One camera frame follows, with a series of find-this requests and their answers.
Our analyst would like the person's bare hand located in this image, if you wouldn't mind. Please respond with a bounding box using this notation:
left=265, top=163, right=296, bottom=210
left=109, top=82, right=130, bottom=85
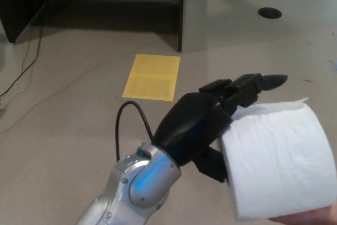
left=267, top=200, right=337, bottom=225

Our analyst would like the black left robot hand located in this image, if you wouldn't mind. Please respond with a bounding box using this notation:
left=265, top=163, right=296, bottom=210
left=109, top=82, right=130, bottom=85
left=153, top=73, right=288, bottom=184

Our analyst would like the white toilet paper roll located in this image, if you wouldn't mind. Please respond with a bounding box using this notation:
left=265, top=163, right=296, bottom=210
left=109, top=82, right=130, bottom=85
left=217, top=97, right=336, bottom=222

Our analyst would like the yellow paper sheet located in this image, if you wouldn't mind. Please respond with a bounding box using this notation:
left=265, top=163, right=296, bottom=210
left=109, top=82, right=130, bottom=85
left=122, top=54, right=181, bottom=102

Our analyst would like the round black floor grommet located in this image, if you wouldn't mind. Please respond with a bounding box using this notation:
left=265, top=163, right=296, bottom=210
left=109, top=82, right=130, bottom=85
left=257, top=7, right=282, bottom=19

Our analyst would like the dark wooden desk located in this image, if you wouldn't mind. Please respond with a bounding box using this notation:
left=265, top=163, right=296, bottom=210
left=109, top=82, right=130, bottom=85
left=0, top=0, right=192, bottom=53

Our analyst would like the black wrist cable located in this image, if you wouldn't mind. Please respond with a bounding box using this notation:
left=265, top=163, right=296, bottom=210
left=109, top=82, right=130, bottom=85
left=115, top=100, right=156, bottom=161

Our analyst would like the thin grey floor cable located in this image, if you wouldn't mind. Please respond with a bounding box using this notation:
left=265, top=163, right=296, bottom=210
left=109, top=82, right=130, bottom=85
left=0, top=54, right=136, bottom=133

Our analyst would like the black power cable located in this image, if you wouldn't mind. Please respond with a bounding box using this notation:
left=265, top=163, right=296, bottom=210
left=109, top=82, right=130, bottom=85
left=0, top=0, right=59, bottom=99

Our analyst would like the thin black cable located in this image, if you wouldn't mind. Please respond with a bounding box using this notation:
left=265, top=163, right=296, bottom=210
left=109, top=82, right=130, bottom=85
left=20, top=28, right=34, bottom=75

